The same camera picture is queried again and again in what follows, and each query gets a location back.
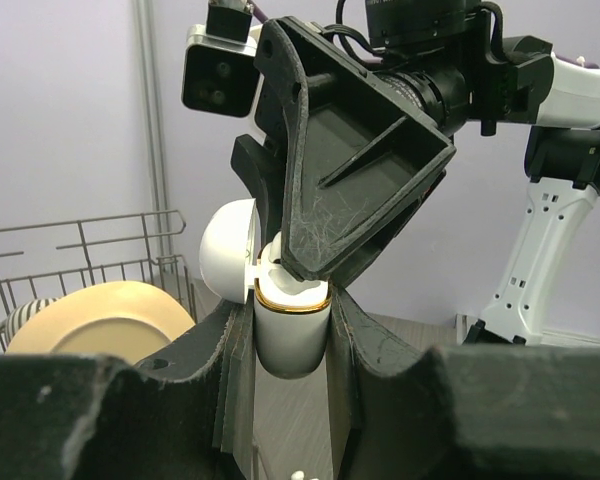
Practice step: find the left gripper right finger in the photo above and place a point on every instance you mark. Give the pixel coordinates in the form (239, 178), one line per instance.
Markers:
(485, 411)

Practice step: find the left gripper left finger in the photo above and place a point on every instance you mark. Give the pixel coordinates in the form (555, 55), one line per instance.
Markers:
(184, 412)

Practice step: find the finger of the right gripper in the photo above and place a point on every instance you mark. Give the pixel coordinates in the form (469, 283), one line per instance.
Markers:
(263, 175)

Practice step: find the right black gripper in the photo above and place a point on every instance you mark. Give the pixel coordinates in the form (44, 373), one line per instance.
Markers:
(360, 158)

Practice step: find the white earbud charging case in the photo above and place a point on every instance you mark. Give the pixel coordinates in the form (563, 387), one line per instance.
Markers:
(290, 331)

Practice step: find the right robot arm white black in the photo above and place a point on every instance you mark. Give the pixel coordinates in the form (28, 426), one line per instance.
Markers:
(562, 163)

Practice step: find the beige plate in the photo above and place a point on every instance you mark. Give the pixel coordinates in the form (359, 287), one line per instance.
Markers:
(127, 319)

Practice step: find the striped ceramic mug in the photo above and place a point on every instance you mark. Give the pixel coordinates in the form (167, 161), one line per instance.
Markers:
(18, 317)

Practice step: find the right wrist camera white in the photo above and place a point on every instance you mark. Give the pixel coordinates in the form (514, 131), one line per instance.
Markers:
(219, 76)

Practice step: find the aluminium frame post right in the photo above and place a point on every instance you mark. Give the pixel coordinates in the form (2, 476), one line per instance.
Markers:
(150, 88)

